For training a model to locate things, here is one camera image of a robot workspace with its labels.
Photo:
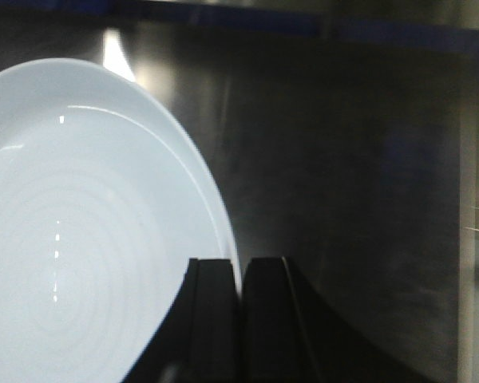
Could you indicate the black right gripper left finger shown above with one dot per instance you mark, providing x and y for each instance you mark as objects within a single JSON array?
[{"x": 198, "y": 340}]

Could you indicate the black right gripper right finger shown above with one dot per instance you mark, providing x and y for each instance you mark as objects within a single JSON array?
[{"x": 290, "y": 334}]

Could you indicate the light blue plate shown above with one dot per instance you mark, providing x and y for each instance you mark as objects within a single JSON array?
[{"x": 104, "y": 198}]

